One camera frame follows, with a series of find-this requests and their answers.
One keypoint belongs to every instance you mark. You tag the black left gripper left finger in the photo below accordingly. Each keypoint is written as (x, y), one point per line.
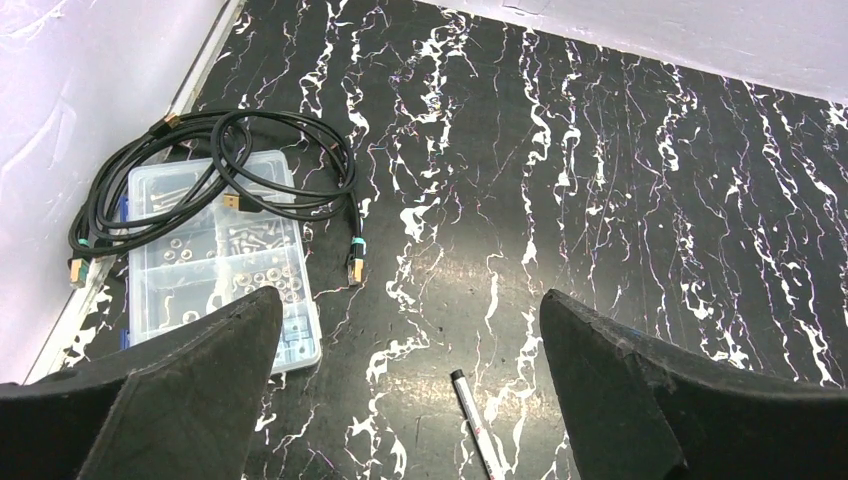
(182, 405)

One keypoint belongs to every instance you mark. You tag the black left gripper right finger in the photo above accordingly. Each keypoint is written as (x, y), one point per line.
(637, 407)

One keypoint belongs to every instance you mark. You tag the white black whiteboard marker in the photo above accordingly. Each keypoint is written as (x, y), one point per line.
(481, 436)

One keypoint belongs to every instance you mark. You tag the clear plastic screw box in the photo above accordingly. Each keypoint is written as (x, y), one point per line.
(216, 257)

